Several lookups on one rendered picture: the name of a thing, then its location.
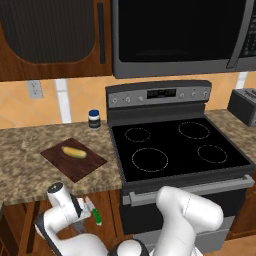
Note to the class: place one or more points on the wooden base cupboards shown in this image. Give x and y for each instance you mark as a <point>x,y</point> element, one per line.
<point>20,226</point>

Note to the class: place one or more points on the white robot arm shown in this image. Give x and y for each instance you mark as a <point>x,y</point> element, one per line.
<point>186,216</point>

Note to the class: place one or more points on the grey toaster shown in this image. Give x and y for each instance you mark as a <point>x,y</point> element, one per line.
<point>244,105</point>

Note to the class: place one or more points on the grey wall socket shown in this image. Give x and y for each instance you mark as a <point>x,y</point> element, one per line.
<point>34,89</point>

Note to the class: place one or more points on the jar with blue lid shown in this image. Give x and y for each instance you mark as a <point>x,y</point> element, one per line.
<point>94,120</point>

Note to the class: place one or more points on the dark wooden cutting board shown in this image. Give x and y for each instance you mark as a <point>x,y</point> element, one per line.
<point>74,159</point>

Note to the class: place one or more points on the steel stove knob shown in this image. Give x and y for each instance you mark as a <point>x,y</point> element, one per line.
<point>204,94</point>
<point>193,94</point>
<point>127,99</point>
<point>182,95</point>
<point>115,100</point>
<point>140,98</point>

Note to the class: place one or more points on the black and steel stove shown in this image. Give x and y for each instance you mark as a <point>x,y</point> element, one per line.
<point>173,150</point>

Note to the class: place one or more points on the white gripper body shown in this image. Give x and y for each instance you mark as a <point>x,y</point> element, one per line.
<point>84,210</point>

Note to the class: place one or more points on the wooden cupboard door dark panel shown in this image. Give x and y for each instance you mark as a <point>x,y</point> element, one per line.
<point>50,36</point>

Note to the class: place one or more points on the steel and black microwave oven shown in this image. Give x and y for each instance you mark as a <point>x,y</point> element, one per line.
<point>180,33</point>

